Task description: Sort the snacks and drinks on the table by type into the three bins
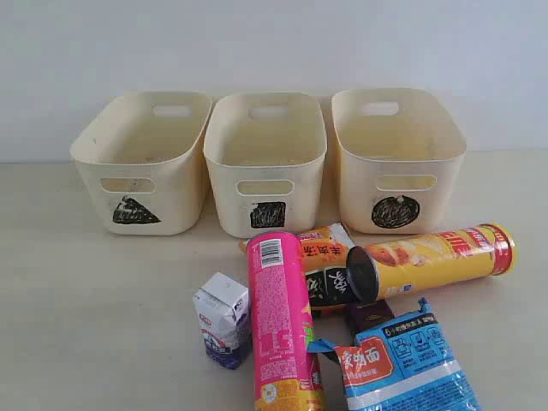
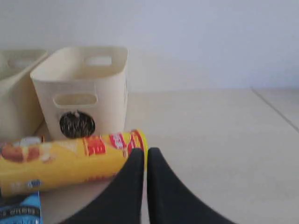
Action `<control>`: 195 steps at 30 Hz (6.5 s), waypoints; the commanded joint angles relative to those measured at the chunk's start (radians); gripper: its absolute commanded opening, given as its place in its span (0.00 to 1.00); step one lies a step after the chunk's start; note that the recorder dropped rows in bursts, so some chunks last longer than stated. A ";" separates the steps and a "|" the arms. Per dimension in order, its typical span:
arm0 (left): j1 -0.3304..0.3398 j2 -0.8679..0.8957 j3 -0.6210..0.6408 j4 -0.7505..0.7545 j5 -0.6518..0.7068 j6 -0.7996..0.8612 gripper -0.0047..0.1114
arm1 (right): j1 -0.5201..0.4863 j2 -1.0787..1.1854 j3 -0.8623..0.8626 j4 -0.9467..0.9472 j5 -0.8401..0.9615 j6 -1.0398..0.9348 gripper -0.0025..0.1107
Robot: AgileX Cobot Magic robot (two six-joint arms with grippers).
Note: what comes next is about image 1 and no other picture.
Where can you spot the orange black noodle packet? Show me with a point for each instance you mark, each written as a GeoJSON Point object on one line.
{"type": "Point", "coordinates": [325, 278]}

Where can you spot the white blue milk carton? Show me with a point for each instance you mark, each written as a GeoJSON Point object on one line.
{"type": "Point", "coordinates": [223, 309]}

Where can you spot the yellow chips can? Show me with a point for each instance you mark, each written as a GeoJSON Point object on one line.
{"type": "Point", "coordinates": [383, 270]}

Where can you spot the pink chips can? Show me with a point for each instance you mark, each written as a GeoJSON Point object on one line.
{"type": "Point", "coordinates": [286, 375]}

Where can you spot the blue noodle packet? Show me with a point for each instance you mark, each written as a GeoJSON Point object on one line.
{"type": "Point", "coordinates": [403, 364]}

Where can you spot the cream bin with square mark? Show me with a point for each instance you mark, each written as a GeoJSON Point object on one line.
{"type": "Point", "coordinates": [265, 153]}

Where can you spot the cream bin with circle mark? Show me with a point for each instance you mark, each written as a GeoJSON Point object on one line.
{"type": "Point", "coordinates": [399, 153]}

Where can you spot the cream bin with triangle mark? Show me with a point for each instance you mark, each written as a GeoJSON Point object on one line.
{"type": "Point", "coordinates": [141, 160]}

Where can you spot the purple drink carton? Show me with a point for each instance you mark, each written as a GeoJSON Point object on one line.
{"type": "Point", "coordinates": [361, 317]}

